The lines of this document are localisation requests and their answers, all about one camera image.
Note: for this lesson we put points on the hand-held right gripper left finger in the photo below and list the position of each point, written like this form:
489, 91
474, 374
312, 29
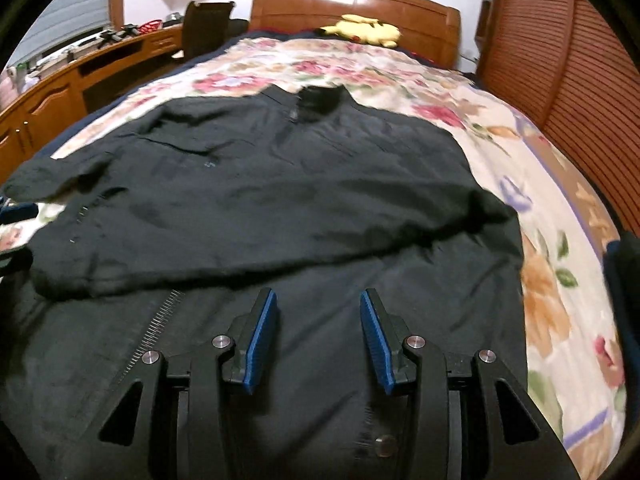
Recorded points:
262, 340

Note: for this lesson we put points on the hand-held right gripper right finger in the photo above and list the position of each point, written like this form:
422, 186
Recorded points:
377, 345

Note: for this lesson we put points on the black jacket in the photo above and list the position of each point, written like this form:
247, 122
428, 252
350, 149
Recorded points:
250, 200

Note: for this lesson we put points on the floral blanket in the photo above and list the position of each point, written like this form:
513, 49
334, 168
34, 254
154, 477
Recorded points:
550, 285

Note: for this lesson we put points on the dark cloth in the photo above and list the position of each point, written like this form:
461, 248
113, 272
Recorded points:
625, 285

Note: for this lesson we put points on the yellow plush toy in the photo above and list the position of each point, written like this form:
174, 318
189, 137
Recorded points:
365, 30

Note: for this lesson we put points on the wooden desk with cabinets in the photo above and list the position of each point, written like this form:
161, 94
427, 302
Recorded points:
50, 105

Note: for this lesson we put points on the dark brown chair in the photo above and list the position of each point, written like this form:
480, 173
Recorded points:
205, 25

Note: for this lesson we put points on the wooden headboard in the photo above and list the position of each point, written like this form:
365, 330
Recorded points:
300, 10

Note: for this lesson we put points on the red basket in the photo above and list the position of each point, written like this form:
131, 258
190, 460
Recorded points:
150, 25

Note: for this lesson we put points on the wooden louvered wardrobe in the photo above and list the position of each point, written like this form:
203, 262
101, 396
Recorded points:
560, 60

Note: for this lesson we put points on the grey window blind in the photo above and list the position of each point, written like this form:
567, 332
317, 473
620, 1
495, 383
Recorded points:
75, 15

